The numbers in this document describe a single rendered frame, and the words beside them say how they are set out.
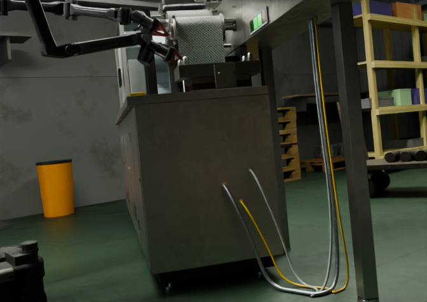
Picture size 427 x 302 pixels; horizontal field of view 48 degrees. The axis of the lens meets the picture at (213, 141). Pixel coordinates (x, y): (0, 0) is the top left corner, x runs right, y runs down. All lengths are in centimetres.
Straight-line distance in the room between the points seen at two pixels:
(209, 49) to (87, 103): 353
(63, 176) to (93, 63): 151
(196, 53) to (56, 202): 308
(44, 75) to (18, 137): 75
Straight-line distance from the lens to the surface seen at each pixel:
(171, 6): 285
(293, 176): 623
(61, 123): 577
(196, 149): 221
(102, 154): 593
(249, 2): 240
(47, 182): 520
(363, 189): 192
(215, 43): 254
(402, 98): 663
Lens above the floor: 71
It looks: 1 degrees down
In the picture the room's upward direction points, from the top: 6 degrees counter-clockwise
